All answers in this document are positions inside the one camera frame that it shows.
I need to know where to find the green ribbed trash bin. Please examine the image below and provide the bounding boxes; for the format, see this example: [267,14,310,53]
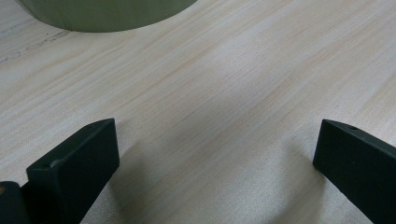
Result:
[15,0,199,34]

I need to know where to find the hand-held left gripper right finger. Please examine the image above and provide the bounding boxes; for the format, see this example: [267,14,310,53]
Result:
[312,119,396,224]

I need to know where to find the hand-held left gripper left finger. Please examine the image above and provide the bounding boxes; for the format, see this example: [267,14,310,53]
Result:
[21,118,120,224]

